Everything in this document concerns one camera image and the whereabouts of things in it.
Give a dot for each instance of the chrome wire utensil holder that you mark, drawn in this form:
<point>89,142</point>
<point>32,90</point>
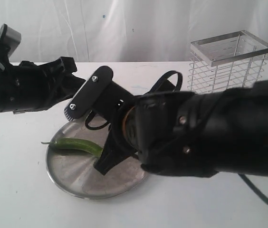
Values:
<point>235,59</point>

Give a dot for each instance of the green cucumber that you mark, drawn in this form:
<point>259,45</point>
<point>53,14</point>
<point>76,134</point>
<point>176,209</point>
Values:
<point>76,144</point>

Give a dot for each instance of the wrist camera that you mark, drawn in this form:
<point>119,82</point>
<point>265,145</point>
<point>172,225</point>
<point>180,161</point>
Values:
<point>9,41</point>
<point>99,94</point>

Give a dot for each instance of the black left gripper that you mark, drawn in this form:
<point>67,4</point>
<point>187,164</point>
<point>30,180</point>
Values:
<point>39,87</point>

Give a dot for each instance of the round steel plate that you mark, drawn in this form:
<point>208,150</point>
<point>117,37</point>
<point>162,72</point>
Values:
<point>73,172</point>

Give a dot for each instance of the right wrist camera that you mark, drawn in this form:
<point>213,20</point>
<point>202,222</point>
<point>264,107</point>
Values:
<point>99,94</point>

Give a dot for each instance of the white backdrop curtain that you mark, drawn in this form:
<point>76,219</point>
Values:
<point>125,30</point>

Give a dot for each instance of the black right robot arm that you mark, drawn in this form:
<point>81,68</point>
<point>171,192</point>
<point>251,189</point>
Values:
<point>194,135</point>

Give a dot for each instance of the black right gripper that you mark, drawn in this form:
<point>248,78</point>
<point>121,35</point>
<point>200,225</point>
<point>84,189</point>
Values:
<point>122,141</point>

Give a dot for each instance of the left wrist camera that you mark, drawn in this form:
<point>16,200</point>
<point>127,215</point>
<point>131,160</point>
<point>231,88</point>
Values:
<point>9,41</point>

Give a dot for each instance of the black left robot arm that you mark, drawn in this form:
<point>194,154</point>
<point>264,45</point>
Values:
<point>8,89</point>

